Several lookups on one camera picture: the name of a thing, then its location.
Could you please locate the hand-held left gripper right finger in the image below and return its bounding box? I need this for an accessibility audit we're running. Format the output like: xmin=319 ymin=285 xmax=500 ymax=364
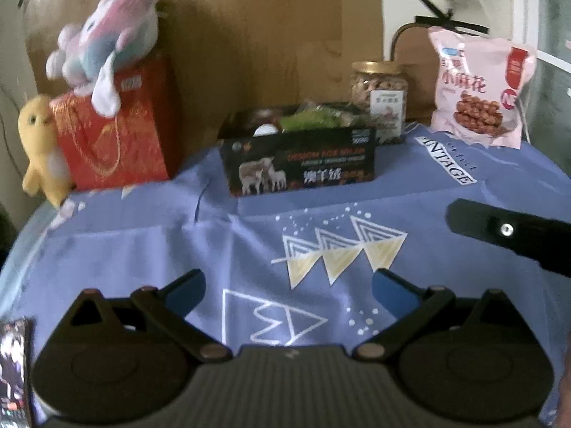
xmin=354 ymin=269 xmax=515 ymax=362

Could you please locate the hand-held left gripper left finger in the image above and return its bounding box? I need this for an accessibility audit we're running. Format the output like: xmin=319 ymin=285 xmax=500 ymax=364
xmin=67 ymin=269 xmax=233 ymax=363

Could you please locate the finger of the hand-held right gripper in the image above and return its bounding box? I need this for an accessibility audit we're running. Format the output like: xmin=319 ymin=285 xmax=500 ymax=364
xmin=446 ymin=198 xmax=571 ymax=278

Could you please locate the black printed cardboard box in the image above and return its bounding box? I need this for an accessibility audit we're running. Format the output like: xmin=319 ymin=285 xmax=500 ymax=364
xmin=218 ymin=102 xmax=378 ymax=198

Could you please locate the blue printed bed sheet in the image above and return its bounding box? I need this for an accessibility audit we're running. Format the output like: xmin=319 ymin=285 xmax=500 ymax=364
xmin=0 ymin=120 xmax=571 ymax=428

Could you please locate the pink snack bag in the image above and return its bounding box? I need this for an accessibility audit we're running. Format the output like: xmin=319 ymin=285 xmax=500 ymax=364
xmin=427 ymin=27 xmax=537 ymax=151

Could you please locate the red gift bag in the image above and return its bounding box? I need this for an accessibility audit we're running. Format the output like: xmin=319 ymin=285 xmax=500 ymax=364
xmin=48 ymin=52 xmax=181 ymax=193

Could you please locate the frosted glass door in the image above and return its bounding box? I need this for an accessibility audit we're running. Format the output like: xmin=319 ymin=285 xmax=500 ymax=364
xmin=513 ymin=0 xmax=571 ymax=179

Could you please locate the glass jar of nuts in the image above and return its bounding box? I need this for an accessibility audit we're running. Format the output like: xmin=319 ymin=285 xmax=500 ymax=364
xmin=350 ymin=61 xmax=410 ymax=144

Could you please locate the brown curved board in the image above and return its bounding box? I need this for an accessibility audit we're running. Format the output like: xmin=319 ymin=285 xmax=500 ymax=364
xmin=387 ymin=22 xmax=435 ymax=123

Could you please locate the dark printed packet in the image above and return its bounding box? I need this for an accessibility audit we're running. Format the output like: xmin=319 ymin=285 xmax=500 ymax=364
xmin=0 ymin=317 xmax=37 ymax=428

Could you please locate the yellow plush duck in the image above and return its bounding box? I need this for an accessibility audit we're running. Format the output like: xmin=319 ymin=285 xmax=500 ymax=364
xmin=17 ymin=93 xmax=77 ymax=209

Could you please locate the pink and blue plush toy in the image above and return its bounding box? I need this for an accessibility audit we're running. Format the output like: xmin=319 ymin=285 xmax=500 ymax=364
xmin=46 ymin=0 xmax=160 ymax=117

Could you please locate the brown wooden headboard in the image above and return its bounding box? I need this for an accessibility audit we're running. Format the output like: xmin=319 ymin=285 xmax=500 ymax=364
xmin=152 ymin=0 xmax=385 ymax=179

